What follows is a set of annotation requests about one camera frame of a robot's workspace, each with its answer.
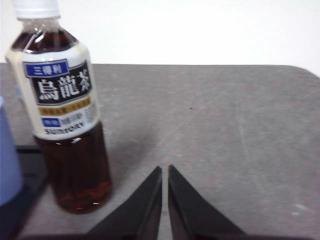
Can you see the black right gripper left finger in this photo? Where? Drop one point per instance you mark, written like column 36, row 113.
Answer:
column 140, row 215

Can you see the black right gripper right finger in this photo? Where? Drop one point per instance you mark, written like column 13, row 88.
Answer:
column 190, row 215

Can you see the dark oolong tea bottle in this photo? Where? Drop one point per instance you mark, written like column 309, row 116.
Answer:
column 72, row 162

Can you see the blue ribbed cup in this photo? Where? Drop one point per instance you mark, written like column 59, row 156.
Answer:
column 7, row 160

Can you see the dark navy tray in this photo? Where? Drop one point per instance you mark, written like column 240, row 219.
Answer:
column 27, row 175

